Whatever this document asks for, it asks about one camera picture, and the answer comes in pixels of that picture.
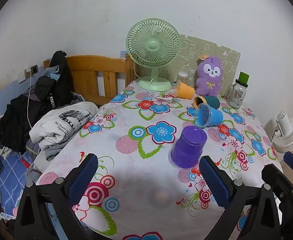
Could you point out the white desk fan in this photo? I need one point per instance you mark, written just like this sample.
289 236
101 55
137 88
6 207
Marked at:
286 127

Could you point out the blue plastic cup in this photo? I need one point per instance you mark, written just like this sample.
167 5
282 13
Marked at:
215 117

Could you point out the white printed folded shirt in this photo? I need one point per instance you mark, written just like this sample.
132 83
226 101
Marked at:
61 127

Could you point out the black jacket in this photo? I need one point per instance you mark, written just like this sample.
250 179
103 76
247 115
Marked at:
61 80

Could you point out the purple plush toy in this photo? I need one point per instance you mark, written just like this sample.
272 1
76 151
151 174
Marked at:
209 80

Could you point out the green desk fan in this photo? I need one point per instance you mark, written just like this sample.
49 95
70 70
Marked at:
152 43

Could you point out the pile of dark clothes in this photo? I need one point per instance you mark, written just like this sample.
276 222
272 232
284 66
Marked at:
14 125

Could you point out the purple plastic cup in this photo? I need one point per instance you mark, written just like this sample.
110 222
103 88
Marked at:
189 147

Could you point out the glass jar with green lid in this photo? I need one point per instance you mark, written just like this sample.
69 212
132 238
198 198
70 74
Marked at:
236 95

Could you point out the beige patterned board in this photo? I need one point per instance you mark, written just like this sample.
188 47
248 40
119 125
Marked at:
211 46

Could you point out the floral tablecloth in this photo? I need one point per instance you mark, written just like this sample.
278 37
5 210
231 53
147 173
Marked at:
136 175

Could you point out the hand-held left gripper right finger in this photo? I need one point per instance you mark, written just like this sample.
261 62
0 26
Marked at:
215 180

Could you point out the clear toothpick holder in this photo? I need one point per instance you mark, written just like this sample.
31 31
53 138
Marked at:
182 76

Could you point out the blue checked bed sheet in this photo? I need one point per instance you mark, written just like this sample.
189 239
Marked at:
11 177

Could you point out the dark teal cup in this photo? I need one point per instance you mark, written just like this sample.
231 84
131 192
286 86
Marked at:
211 101

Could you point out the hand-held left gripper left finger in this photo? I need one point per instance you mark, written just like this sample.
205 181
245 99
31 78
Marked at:
84 177

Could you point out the wooden bed headboard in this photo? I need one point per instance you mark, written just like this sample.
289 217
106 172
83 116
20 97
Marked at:
94 65

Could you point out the grey folded clothes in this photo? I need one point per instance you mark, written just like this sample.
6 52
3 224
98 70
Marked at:
50 153

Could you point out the orange plastic cup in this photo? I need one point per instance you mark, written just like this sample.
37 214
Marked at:
185 90

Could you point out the wall socket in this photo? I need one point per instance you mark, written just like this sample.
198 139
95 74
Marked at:
26 73

